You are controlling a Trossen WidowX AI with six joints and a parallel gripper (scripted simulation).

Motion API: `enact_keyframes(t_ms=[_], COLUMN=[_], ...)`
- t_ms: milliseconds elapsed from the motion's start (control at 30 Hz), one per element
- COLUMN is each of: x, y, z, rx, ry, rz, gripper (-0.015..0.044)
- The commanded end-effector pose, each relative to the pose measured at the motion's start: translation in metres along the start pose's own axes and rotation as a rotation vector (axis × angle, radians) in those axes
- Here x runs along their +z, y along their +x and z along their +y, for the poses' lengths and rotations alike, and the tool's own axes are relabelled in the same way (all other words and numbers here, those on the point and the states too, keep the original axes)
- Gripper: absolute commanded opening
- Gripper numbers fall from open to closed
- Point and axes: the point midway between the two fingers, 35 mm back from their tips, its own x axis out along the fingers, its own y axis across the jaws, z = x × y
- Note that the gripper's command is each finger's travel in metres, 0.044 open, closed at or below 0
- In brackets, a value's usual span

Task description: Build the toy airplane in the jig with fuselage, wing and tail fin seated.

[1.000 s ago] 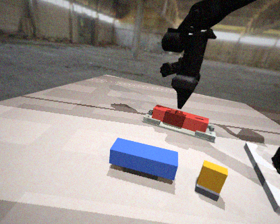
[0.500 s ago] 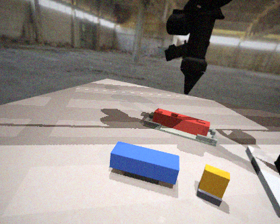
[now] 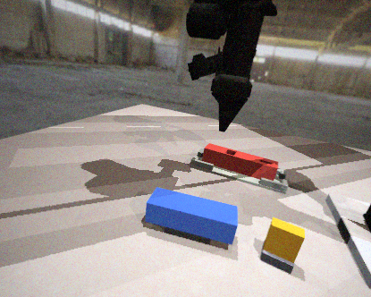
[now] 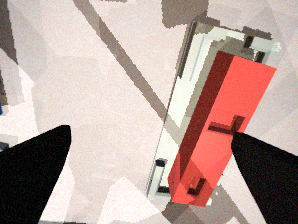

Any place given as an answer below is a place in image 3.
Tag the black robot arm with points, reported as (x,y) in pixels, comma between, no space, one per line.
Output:
(210,19)

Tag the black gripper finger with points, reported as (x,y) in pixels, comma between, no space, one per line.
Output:
(228,109)

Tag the blue bar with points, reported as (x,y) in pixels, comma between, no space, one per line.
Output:
(203,217)

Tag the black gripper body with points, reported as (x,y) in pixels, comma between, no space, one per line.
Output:
(238,57)

